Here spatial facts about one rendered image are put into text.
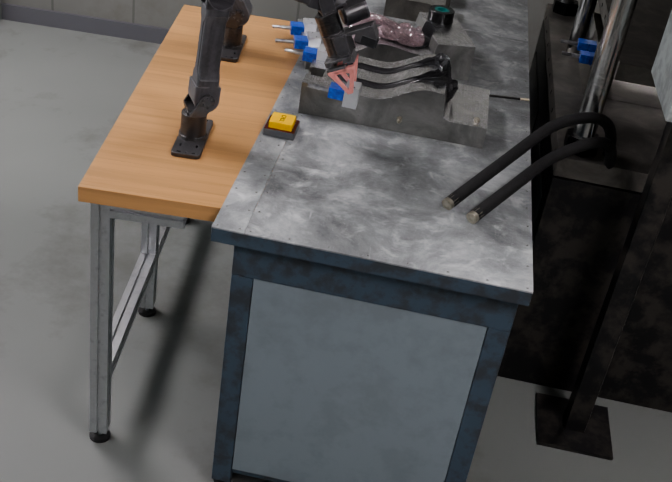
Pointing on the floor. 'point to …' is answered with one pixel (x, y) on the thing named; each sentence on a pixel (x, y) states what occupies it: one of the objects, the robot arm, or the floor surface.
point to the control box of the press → (562, 432)
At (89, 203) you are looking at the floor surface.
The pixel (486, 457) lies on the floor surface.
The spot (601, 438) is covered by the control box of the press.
